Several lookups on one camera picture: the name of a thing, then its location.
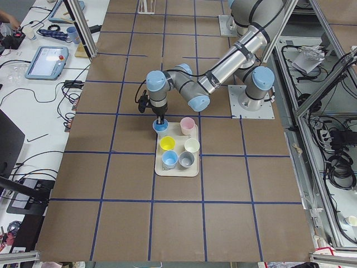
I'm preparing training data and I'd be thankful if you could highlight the cream plastic tray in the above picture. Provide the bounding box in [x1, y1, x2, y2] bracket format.
[155, 122, 200, 177]

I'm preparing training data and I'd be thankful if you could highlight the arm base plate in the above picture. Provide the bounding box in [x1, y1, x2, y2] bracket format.
[228, 85, 275, 119]
[218, 14, 255, 37]

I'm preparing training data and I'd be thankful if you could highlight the blue checkered cloth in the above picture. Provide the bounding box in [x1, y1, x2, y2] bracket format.
[37, 29, 68, 41]

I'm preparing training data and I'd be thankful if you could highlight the wooden cup tree stand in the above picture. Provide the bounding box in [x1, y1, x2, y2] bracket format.
[70, 22, 88, 58]

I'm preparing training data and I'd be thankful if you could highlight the light blue plastic cup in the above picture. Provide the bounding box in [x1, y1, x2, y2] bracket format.
[152, 119, 168, 138]

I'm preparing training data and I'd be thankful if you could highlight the pink plastic cup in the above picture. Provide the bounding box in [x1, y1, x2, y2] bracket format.
[180, 117, 196, 135]

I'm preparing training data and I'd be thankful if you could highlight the teach pendant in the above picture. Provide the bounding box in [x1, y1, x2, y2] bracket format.
[25, 46, 69, 80]
[48, 1, 73, 24]

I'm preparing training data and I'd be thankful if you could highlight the black power adapter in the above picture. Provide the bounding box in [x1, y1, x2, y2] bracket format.
[89, 25, 102, 34]

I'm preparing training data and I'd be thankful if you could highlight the aluminium frame post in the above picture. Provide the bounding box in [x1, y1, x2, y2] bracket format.
[64, 0, 98, 60]

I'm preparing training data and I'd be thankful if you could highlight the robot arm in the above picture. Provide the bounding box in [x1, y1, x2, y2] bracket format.
[136, 1, 287, 124]

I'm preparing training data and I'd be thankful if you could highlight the white wire cup rack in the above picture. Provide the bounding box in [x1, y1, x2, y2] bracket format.
[137, 0, 156, 15]

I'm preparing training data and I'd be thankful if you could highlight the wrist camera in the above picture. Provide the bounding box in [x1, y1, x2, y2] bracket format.
[138, 90, 149, 113]

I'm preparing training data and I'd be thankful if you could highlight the yellow plastic cup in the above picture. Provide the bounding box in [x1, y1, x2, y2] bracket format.
[160, 136, 176, 152]

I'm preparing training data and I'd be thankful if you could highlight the far teach pendant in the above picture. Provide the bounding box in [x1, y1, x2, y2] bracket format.
[48, 1, 73, 24]

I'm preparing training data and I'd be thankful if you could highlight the white plastic cup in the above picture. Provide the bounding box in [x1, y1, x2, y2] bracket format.
[184, 138, 200, 154]

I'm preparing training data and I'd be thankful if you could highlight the blue cup on desk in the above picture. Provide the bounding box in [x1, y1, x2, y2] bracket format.
[66, 26, 81, 45]

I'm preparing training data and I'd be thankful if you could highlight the white paper cup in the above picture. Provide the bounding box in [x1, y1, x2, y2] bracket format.
[22, 26, 36, 41]

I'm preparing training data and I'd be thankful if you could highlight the near teach pendant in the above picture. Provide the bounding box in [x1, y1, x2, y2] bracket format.
[25, 46, 69, 80]

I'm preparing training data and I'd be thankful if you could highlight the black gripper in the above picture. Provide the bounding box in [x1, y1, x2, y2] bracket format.
[151, 104, 168, 125]

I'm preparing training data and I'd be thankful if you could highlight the grey plastic cup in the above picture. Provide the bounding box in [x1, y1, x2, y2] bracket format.
[178, 151, 195, 169]

